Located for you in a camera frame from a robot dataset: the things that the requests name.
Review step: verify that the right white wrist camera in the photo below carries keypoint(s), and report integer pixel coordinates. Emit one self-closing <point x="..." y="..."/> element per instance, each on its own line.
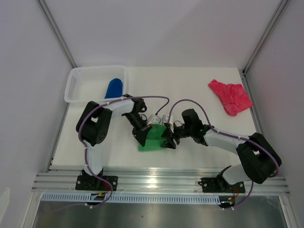
<point x="167" y="119"/>

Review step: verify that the blue towel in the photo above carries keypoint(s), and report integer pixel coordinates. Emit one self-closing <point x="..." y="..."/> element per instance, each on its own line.
<point x="114" y="89"/>

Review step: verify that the pink towel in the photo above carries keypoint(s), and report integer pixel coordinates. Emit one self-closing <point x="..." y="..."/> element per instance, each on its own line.
<point x="233" y="97"/>

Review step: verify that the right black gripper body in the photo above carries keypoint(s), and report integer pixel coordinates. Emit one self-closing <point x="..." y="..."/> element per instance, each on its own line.
<point x="179" y="132"/>

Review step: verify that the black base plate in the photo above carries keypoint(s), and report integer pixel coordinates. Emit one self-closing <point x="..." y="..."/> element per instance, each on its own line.
<point x="215" y="185"/>
<point x="91" y="183"/>

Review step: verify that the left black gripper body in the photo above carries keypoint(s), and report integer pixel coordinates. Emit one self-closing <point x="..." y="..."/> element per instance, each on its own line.
<point x="139" y="126"/>

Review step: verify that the aluminium front rail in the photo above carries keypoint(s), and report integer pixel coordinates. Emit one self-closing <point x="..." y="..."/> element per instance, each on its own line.
<point x="130" y="180"/>

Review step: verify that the left aluminium corner post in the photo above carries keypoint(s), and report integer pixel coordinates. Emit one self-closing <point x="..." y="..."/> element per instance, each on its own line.
<point x="56" y="31"/>

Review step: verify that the green towel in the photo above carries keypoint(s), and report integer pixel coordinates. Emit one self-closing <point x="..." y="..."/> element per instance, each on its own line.
<point x="154" y="139"/>

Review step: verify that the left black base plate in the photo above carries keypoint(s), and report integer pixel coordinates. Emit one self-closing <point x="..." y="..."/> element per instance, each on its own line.
<point x="91" y="183"/>

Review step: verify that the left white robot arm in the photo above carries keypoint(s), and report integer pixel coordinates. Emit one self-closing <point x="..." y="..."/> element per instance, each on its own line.
<point x="94" y="123"/>

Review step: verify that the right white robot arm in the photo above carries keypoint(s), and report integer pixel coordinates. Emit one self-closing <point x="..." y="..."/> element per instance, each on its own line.
<point x="258" y="160"/>

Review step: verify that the white slotted cable duct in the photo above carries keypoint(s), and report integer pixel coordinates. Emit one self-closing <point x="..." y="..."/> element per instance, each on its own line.
<point x="137" y="198"/>

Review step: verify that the aluminium corner post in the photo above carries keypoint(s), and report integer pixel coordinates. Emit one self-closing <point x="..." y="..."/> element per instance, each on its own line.
<point x="271" y="25"/>
<point x="56" y="31"/>

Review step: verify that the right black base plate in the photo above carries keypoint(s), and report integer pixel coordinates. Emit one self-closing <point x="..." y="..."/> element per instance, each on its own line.
<point x="215" y="185"/>

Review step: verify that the white plastic basket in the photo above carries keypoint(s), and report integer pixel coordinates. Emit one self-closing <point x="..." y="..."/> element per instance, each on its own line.
<point x="86" y="84"/>

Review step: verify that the right aluminium corner post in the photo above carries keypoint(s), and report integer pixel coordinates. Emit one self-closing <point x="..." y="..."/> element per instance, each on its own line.
<point x="271" y="25"/>

